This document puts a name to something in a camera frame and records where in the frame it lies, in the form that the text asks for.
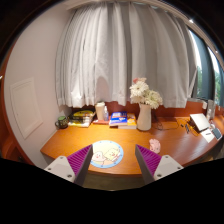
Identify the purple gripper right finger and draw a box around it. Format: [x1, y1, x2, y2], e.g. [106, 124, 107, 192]
[135, 145, 183, 184]

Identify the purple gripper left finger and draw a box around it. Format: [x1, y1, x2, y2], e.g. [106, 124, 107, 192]
[45, 145, 93, 186]

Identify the pink computer mouse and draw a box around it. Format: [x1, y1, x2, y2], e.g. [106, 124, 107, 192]
[149, 139, 161, 153]

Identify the round cartoon mouse pad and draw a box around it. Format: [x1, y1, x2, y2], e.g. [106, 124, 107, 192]
[91, 140, 124, 169]

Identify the white ceramic vase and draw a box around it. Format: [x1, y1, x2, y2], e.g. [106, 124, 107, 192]
[137, 104, 151, 131]

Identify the dark green mug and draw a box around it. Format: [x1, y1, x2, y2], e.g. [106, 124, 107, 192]
[55, 116, 68, 129]

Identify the yellow black book stack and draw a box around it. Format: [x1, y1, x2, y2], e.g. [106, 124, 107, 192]
[68, 110, 95, 127]

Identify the yellow orange book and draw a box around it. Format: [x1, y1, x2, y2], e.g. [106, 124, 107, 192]
[119, 113, 137, 129]

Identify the small clear bottle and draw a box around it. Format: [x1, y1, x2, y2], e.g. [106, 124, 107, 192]
[104, 106, 109, 121]

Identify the white notepad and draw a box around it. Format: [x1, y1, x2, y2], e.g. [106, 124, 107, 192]
[201, 129, 215, 143]

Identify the silver laptop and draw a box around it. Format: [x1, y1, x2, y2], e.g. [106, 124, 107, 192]
[190, 113, 210, 132]

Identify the white cylindrical container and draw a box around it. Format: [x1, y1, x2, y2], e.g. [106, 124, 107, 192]
[95, 102, 105, 120]

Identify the white flower bouquet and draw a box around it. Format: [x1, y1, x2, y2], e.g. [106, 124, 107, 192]
[129, 78, 163, 109]

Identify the white curtain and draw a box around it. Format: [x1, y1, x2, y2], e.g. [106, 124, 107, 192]
[56, 2, 196, 108]

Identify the black cable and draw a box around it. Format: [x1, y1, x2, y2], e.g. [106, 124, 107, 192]
[151, 111, 191, 132]

